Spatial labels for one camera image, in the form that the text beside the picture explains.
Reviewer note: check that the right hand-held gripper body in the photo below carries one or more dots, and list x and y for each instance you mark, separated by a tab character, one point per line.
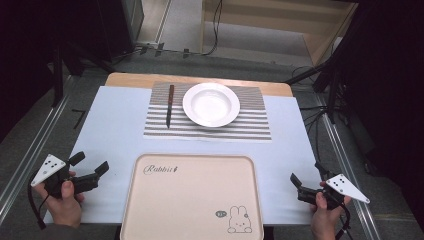
346	188

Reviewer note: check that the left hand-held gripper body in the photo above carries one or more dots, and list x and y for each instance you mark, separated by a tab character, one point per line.
48	167

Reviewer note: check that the person's right hand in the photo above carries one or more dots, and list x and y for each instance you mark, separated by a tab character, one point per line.
322	216

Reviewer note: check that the person's left hand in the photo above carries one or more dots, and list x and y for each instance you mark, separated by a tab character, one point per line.
65	206

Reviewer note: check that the pale blue table cover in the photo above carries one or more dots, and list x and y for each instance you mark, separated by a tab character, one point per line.
113	133

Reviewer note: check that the grey striped placemat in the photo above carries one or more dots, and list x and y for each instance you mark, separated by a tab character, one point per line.
156	130

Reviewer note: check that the black tripod stand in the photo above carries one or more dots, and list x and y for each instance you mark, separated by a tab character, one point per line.
333	83

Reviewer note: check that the beige tray with rabbit print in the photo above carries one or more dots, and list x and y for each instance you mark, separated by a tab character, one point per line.
186	200

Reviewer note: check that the white deep plate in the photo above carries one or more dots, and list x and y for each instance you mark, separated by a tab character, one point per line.
211	105

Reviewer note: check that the wooden shelf unit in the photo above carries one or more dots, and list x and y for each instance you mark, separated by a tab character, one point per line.
320	36

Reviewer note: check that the dark cabinet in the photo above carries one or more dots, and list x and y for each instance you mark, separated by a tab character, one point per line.
116	30

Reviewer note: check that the metal floor rail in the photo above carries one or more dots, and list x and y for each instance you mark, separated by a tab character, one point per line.
346	160
30	160

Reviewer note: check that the black angled bracket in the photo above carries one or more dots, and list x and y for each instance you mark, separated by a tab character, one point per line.
80	117

